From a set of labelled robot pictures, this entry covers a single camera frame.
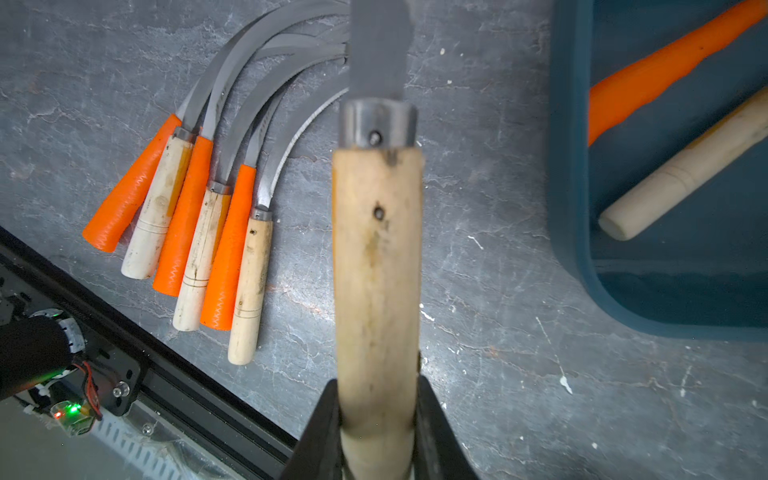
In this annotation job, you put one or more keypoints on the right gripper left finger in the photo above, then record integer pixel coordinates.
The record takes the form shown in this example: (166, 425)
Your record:
(318, 454)

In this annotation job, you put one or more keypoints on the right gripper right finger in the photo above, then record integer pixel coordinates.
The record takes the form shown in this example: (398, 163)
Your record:
(437, 452)

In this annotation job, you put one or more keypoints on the orange handled sickle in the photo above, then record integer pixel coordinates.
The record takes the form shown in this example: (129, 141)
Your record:
(616, 97)

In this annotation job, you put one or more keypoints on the wooden handled sickle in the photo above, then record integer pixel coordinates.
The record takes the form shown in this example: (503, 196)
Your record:
(688, 170)

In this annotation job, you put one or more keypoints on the teal plastic storage box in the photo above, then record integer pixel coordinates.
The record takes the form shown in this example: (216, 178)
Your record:
(700, 271)

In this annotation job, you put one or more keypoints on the orange sickle far left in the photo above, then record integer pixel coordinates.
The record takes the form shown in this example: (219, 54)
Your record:
(114, 215)

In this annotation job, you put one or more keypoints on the grey slotted cable duct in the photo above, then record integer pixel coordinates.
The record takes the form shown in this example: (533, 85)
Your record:
(154, 459)

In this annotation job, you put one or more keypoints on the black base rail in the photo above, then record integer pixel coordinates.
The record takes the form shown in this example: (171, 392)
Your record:
(30, 284)

